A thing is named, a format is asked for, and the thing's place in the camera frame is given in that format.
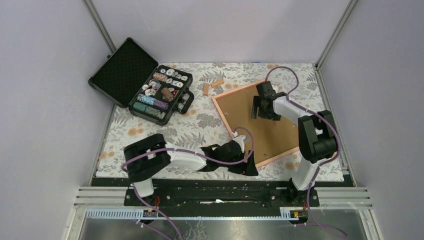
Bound purple poker chip stack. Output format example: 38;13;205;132
153;99;169;110

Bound pink poker chip stack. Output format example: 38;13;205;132
152;72;168;82

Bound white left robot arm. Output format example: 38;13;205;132
121;133;259;206

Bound wooden block lying piece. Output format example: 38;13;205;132
202;83;210;96

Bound brown cardboard backing board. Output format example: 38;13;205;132
215;82;301;165

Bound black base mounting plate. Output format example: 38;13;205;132
91;177;321;219

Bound light wooden picture frame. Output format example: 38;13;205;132
211;79;302;169

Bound wooden block upright piece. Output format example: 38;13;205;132
210;79;225;88

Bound brown poker chip stack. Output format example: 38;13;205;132
161;87;175;102

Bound floral patterned table mat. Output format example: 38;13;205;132
95;63;324;178

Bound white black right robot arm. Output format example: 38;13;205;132
251;81;339;206

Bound black poker chip case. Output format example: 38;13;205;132
88;37;195;126

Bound green poker chip stack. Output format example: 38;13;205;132
132;102;166;119

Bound blue poker chip stack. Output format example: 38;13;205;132
137;94;156;106

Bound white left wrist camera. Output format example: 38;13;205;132
232;131;250;153

